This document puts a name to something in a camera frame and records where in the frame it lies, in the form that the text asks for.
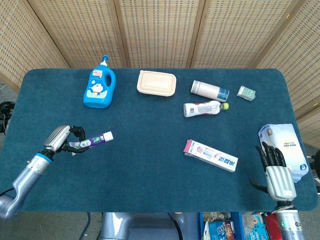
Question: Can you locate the white pink toothpaste box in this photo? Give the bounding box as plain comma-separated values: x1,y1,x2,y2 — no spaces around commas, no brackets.
183,139,239,173

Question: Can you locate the black stand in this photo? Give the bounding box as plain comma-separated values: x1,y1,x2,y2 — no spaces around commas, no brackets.
308,149,320,195

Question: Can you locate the black torso cable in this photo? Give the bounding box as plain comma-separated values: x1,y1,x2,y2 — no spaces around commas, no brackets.
167,212,183,240

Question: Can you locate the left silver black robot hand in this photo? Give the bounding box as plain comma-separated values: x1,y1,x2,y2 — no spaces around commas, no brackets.
42,125,91,156

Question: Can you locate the beige lidded lunch box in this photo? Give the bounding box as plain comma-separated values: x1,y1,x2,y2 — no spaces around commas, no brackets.
136,70,178,97

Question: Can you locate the white drink bottle green cap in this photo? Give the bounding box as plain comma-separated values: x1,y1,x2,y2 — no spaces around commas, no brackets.
182,100,230,118

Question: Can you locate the blue plastic crate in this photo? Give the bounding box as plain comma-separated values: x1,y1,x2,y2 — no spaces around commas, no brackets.
199,211,247,240

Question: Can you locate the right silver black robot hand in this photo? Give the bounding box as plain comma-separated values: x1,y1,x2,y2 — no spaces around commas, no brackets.
249,141,297,202

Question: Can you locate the blue printed package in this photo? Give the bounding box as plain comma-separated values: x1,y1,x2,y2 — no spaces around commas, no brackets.
203,220,237,240

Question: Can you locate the blue cartoon detergent bottle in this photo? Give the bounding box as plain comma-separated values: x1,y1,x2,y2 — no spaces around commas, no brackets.
82,54,117,109

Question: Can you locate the white blue tissue pack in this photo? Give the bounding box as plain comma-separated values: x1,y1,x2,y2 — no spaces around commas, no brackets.
258,123,310,184

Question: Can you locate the white blue cylindrical flask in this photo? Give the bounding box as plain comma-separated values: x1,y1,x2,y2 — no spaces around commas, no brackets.
190,79,230,103

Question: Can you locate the red bag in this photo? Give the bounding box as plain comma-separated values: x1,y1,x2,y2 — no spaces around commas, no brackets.
262,212,283,240

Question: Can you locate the thin blue floor cable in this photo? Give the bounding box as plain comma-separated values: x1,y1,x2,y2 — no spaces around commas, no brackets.
79,212,91,240

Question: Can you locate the woven wooden screen panel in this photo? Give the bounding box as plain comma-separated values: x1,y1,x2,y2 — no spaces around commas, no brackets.
252,0,320,118
113,0,207,69
191,0,301,69
0,0,71,93
21,0,131,69

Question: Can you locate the grey blue robot torso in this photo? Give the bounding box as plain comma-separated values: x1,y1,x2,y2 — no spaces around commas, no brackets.
99,212,201,240

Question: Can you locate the black equipment with cables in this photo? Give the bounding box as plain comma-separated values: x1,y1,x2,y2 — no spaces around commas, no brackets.
0,100,16,136

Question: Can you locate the small green carton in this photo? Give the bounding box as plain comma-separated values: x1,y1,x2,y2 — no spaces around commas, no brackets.
236,85,257,102

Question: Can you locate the dark blue table mat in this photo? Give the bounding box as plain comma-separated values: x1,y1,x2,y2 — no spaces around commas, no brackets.
0,67,319,213

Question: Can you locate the light blue snack bag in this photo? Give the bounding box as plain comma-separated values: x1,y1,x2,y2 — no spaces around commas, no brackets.
243,212,271,240

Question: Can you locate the purple toothpaste tube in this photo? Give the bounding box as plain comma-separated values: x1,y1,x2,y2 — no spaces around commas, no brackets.
68,131,114,156

